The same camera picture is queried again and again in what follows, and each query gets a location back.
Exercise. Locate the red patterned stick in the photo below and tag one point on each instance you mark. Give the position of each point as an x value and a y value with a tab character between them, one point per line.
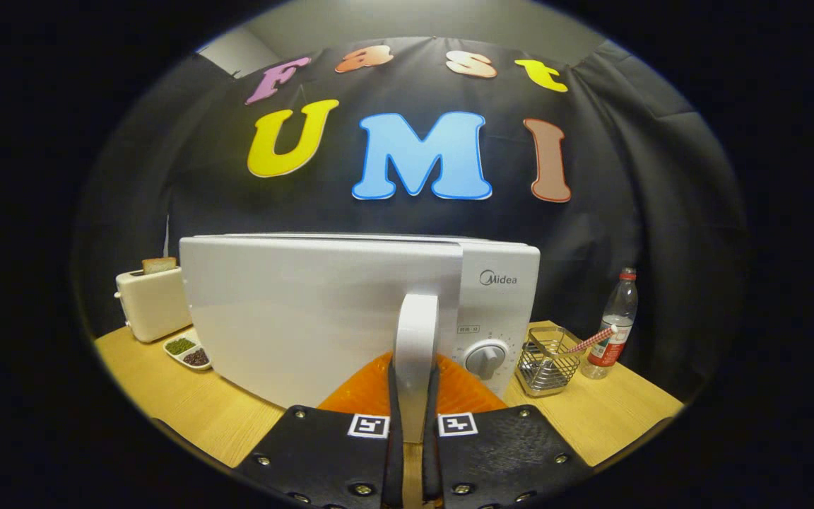
591	340

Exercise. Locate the white divided bean dish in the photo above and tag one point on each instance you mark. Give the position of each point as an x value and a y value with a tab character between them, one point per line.
188	351

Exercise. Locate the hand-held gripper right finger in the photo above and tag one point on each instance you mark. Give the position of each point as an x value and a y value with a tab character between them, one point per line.
506	459

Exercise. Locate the white microwave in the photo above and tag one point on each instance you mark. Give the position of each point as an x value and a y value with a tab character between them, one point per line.
294	318

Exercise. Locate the clear plastic water bottle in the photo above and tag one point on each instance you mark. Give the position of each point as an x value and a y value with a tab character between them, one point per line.
612	332

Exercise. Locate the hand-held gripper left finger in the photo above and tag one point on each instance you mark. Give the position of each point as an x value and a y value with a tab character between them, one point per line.
322	459

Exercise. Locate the cream toaster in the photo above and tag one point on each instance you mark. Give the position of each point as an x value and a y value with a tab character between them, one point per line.
156	304

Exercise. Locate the toast slice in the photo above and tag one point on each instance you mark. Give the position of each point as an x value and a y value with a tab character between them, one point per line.
159	266

